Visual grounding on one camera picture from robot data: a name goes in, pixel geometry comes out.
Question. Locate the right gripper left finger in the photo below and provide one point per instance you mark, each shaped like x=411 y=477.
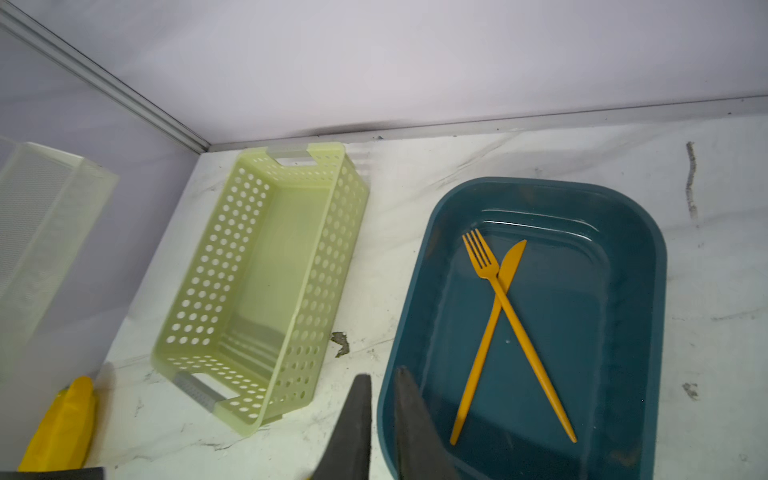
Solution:
x=348 y=452

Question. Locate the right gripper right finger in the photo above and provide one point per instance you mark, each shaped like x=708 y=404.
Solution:
x=420 y=451

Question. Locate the light green plastic basket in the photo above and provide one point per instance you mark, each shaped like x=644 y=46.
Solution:
x=247 y=332

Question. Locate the yellow banana toy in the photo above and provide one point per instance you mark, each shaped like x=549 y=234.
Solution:
x=63 y=437

